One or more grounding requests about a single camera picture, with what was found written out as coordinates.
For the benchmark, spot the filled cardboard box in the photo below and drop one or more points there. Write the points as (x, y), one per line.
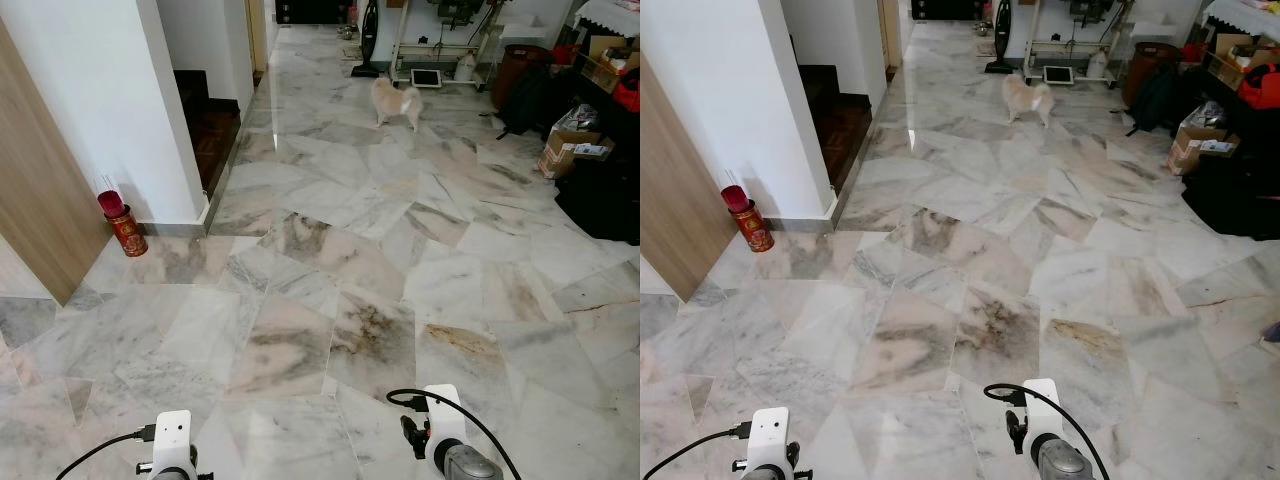
(568, 152)
(1198, 148)

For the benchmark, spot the brown round barrel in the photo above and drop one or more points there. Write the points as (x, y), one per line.
(1142, 65)
(512, 72)

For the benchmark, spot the black sofa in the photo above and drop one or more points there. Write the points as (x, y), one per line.
(1235, 195)
(605, 195)

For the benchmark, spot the open cardboard box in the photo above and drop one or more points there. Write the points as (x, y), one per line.
(1230, 55)
(603, 62)

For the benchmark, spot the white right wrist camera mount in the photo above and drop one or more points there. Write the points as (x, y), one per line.
(444, 412)
(1043, 405)

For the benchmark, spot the black backpack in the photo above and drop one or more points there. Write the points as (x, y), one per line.
(1160, 100)
(530, 108)

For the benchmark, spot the black upright vacuum cleaner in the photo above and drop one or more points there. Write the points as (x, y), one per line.
(366, 45)
(1001, 42)

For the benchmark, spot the red bag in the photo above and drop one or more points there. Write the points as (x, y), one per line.
(629, 92)
(1262, 86)

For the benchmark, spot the wooden door panel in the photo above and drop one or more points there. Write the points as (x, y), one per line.
(40, 190)
(680, 210)

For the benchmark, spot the dark wooden staircase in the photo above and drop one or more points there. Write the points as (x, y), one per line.
(208, 135)
(840, 125)

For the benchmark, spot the white framed tablet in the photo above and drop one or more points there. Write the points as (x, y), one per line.
(1058, 75)
(427, 78)

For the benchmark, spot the white plastic jug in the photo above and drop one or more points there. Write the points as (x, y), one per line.
(465, 68)
(1098, 65)

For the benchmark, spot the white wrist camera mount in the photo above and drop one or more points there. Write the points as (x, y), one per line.
(1043, 405)
(771, 433)
(444, 412)
(172, 435)

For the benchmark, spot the red patterned tin can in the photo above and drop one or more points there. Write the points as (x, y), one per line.
(127, 235)
(754, 230)

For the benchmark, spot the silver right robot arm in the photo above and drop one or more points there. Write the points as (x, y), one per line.
(470, 465)
(1063, 462)

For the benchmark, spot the white metal rack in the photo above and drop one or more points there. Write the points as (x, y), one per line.
(400, 40)
(1030, 38)

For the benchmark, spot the cream fluffy dog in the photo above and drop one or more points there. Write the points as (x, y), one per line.
(1028, 97)
(396, 100)

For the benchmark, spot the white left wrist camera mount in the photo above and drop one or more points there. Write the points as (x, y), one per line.
(771, 433)
(172, 435)

